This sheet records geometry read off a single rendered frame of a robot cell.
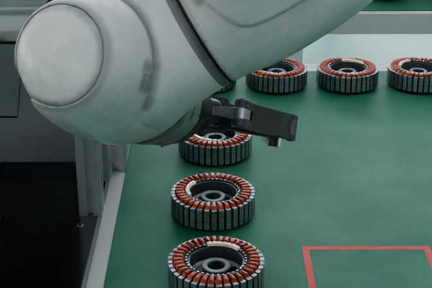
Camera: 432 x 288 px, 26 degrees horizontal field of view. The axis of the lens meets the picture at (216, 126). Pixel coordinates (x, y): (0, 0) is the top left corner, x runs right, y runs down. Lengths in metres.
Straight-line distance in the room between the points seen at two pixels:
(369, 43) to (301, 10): 3.81
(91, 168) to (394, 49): 3.29
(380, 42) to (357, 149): 3.03
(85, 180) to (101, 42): 0.60
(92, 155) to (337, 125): 0.51
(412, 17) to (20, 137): 1.13
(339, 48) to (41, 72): 3.77
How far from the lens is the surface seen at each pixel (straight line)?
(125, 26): 0.64
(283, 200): 1.30
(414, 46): 4.45
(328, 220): 1.26
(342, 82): 1.67
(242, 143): 1.39
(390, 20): 2.21
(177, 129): 0.78
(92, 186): 1.21
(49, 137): 1.37
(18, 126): 1.37
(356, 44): 4.44
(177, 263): 1.08
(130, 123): 0.67
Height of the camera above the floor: 1.35
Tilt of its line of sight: 23 degrees down
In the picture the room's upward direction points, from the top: straight up
